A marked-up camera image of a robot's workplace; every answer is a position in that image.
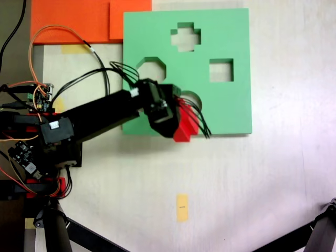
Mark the red cross columnar block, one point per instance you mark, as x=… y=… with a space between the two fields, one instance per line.
x=186 y=128

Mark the black board with inductors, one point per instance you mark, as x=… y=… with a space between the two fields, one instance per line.
x=22 y=155

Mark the yellow tape strip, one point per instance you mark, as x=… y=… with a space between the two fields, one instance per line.
x=59 y=105
x=74 y=49
x=182 y=207

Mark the green shape hole board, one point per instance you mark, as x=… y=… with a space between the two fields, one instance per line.
x=231 y=105

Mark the orange flat block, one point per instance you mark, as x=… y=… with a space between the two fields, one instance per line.
x=78 y=18

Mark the red printed clamp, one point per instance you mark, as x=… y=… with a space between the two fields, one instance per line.
x=61 y=186

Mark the circuit board with white connectors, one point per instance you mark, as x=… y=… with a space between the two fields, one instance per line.
x=39 y=101

